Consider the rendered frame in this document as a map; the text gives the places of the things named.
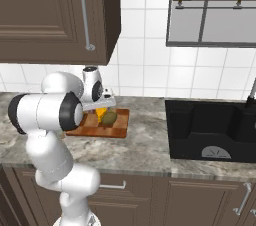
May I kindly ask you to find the brown wall cupboard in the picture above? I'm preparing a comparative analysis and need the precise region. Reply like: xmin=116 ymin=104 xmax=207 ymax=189
xmin=0 ymin=0 xmax=122 ymax=67

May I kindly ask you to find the yellow cheese wedge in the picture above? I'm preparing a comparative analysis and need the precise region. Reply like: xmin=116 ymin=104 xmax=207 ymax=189
xmin=96 ymin=106 xmax=109 ymax=125

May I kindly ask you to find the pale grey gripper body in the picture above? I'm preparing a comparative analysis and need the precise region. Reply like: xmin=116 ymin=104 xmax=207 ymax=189
xmin=80 ymin=95 xmax=118 ymax=113

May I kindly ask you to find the black sink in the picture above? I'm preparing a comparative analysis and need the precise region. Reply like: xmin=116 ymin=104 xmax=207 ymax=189
xmin=164 ymin=98 xmax=256 ymax=164

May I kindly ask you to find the brown base cupboard door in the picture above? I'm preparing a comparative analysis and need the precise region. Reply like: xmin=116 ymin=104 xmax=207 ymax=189
xmin=162 ymin=177 xmax=256 ymax=226

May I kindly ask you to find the wooden cutting board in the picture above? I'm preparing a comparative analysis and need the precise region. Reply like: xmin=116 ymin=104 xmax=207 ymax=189
xmin=65 ymin=107 xmax=131 ymax=139

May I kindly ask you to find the brown wall cupboard door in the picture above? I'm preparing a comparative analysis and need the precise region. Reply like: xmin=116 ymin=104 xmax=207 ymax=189
xmin=0 ymin=0 xmax=108 ymax=65

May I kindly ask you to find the silver drawer handle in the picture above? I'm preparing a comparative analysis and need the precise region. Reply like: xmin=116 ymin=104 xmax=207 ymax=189
xmin=99 ymin=179 xmax=128 ymax=191

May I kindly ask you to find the dark tap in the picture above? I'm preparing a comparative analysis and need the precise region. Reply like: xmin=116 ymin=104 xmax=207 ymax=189
xmin=244 ymin=76 xmax=256 ymax=110

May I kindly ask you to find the grey framed window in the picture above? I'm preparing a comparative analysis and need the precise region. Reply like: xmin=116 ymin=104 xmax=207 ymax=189
xmin=165 ymin=0 xmax=256 ymax=49

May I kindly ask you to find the silver wall cupboard handle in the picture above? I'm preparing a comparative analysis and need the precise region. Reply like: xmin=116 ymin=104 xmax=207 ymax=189
xmin=77 ymin=0 xmax=97 ymax=52

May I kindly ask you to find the brown drawer front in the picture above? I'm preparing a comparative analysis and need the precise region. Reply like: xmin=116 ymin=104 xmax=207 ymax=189
xmin=13 ymin=168 xmax=157 ymax=204

